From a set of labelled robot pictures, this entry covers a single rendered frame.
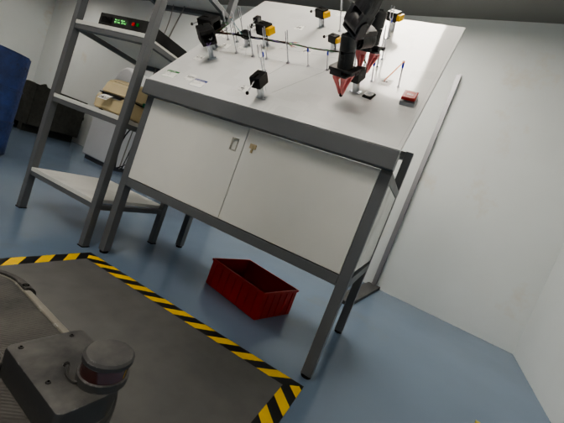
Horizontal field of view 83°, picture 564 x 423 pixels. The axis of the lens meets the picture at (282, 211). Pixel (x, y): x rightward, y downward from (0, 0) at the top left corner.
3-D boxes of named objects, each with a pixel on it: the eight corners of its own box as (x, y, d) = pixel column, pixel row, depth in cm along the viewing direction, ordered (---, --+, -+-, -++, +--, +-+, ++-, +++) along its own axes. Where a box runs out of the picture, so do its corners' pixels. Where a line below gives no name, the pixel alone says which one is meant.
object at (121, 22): (144, 34, 151) (149, 21, 150) (96, 24, 164) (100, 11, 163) (190, 67, 181) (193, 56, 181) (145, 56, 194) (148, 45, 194)
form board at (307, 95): (148, 81, 150) (147, 78, 149) (264, 3, 202) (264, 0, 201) (399, 154, 107) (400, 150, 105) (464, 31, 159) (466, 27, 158)
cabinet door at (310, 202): (338, 274, 113) (380, 169, 109) (216, 218, 133) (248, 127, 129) (340, 274, 115) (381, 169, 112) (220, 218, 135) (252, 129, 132)
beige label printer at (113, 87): (121, 117, 157) (133, 78, 155) (91, 106, 163) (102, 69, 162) (163, 133, 185) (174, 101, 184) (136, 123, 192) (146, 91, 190)
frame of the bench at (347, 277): (309, 381, 115) (393, 172, 108) (96, 250, 159) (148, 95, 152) (342, 332, 171) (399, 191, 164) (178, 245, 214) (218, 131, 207)
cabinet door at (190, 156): (216, 217, 133) (249, 127, 130) (127, 176, 154) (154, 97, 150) (219, 217, 135) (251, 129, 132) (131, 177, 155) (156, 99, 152)
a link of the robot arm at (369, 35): (347, 7, 101) (362, 24, 98) (375, 3, 105) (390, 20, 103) (334, 41, 112) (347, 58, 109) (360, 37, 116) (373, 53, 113)
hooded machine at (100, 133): (144, 178, 466) (174, 88, 454) (105, 169, 413) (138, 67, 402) (118, 164, 497) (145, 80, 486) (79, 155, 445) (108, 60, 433)
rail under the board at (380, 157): (392, 169, 105) (399, 151, 104) (141, 91, 148) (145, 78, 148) (393, 173, 110) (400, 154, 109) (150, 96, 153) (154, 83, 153)
